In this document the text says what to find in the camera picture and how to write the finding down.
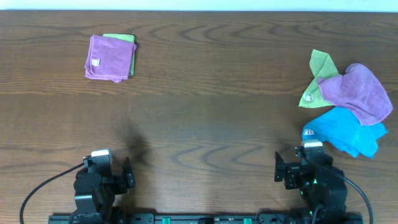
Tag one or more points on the blue cloth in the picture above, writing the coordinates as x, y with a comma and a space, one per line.
343, 130

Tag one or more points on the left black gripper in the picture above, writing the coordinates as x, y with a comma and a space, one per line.
125, 180

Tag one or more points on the purple cloth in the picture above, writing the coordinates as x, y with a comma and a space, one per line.
108, 59
359, 91

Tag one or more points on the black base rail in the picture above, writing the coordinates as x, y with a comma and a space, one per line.
148, 218

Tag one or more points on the folded green cloth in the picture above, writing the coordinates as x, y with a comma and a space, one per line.
127, 38

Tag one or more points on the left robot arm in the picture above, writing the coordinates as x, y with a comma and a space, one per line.
96, 207

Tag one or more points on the crumpled purple cloth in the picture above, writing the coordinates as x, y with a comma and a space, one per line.
359, 91

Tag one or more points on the crumpled green cloth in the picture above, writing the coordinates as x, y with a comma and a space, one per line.
322, 66

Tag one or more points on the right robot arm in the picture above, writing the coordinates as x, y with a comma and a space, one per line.
325, 197

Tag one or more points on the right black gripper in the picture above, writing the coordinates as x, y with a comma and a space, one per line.
282, 173

